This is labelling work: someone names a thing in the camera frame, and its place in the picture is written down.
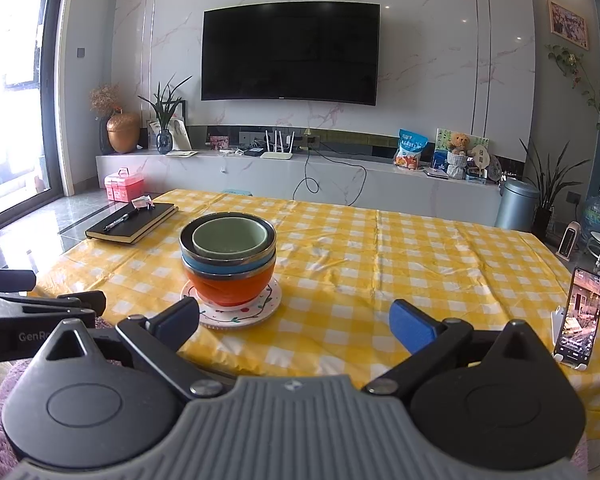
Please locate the white router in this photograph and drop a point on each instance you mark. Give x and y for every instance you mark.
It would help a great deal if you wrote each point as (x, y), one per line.
(277, 155)

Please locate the sketch portrait picture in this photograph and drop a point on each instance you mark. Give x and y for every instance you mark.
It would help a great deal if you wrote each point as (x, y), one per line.
(180, 135)

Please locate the copper acorn vase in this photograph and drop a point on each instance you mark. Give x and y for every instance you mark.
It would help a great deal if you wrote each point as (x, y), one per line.
(123, 135)

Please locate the blue glass vase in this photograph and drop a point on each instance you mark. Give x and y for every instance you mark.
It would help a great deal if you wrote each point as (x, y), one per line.
(164, 142)

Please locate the round paper fan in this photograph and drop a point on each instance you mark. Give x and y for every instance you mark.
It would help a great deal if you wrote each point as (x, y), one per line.
(481, 160)

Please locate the long-leaf potted plant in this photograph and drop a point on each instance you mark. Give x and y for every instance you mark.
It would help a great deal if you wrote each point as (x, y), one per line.
(550, 185)

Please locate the light blue stool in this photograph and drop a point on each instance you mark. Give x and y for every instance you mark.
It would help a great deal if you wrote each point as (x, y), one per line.
(236, 192)

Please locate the pink storage box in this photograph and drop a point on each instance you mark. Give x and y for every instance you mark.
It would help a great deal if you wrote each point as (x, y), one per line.
(124, 187)

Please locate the white fruit-print plate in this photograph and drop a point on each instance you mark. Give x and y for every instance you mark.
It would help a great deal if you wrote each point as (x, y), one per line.
(230, 320)

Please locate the pink photo card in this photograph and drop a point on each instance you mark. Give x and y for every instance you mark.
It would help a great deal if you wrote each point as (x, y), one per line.
(219, 142)

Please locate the green leafy plant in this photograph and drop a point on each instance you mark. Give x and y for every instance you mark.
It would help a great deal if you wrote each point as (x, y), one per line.
(164, 102)

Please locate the yellow checked tablecloth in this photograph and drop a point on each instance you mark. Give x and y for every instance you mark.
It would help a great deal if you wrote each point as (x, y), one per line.
(380, 270)

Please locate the black pen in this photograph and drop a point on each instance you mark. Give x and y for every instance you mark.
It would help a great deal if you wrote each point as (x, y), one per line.
(121, 220)

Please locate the smartphone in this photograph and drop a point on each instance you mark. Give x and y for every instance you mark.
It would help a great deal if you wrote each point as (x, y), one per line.
(580, 315)

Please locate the paper sheet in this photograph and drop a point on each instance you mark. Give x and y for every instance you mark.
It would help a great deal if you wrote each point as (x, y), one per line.
(181, 153)

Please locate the green ceramic bowl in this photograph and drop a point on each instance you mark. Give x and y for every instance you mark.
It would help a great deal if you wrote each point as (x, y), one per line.
(230, 237)

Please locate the blue snack bag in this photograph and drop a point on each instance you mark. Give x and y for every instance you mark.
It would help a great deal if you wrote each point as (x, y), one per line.
(410, 152)

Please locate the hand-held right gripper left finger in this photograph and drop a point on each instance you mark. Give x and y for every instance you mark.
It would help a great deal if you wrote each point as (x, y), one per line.
(177, 325)

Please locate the dried flower bunch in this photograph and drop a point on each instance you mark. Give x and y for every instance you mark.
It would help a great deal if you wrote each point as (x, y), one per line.
(105, 100)

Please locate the small pink heater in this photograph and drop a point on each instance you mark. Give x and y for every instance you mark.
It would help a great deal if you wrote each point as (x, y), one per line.
(567, 241)

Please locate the black notebook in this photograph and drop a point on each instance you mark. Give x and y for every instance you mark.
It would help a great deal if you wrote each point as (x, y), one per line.
(140, 225)

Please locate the small pink packet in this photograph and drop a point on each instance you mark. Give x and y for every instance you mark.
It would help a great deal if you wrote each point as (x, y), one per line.
(142, 202)

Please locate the sliding glass door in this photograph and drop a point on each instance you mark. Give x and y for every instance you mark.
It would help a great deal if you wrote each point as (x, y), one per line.
(15, 110)

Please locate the grey trash can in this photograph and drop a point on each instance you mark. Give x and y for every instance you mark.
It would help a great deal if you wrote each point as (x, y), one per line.
(515, 207)

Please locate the small black box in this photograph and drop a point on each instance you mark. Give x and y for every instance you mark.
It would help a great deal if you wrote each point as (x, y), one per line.
(253, 152)

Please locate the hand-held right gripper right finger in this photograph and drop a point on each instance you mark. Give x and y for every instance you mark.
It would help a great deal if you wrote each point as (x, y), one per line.
(412, 330)

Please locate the blue steel-lined bowl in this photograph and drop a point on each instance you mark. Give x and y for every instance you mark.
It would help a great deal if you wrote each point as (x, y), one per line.
(200, 266)

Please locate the green picture board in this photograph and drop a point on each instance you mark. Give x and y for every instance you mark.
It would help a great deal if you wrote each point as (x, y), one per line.
(441, 140)

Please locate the wall-mounted television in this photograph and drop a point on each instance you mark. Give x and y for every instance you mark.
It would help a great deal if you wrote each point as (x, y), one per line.
(290, 52)

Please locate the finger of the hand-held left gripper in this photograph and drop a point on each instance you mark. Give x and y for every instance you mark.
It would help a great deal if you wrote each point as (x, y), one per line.
(55, 302)
(7, 280)

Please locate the white marble television console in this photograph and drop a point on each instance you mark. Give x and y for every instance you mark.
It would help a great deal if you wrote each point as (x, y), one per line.
(280, 175)

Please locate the hanging vine plant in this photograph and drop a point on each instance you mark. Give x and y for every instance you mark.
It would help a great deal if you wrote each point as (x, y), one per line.
(570, 62)

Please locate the orange steel-lined bowl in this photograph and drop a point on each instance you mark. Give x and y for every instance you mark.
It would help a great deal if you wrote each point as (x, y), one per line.
(230, 289)

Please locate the blue water bottle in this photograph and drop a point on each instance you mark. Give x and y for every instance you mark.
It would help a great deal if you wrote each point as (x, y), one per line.
(596, 215)

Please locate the framed wall picture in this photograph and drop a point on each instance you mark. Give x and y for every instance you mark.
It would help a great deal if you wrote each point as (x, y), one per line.
(569, 25)

